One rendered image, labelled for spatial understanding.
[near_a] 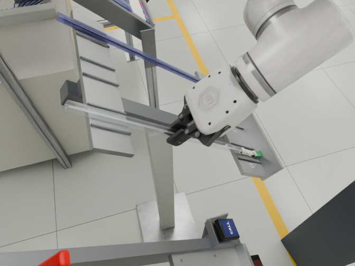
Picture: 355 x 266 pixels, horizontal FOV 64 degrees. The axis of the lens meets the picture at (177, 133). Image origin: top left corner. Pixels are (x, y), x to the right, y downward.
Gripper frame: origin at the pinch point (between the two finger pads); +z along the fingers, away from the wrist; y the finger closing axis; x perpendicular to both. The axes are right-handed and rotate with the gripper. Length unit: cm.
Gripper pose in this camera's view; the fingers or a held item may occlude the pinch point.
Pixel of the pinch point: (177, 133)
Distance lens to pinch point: 53.8
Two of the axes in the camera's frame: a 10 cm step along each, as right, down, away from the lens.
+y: 2.9, 8.0, -5.3
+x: 6.0, 2.9, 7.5
